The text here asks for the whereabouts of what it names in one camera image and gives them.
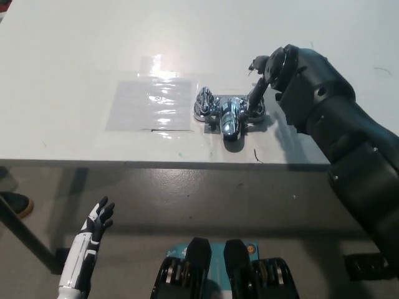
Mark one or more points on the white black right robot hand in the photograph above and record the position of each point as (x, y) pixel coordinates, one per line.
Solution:
(257, 93)

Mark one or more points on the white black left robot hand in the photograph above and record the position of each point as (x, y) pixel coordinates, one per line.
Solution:
(90, 230)

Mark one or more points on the chrome faucet body with spout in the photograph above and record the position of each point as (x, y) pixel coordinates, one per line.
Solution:
(230, 121)

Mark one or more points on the grey table leg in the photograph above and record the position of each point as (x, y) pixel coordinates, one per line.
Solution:
(80, 180)

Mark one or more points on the black shoe tan sole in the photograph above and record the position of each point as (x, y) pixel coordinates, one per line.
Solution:
(17, 204)

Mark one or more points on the clear glossy tape strip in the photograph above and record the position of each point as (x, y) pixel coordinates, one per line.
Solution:
(159, 93)

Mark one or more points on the translucent grey plastic sheet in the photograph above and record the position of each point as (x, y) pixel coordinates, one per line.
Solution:
(127, 106)

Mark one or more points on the red patterned object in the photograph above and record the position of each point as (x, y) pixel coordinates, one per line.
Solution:
(2, 2)

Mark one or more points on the black metal table frame bar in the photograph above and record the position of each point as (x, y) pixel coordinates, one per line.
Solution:
(28, 236)

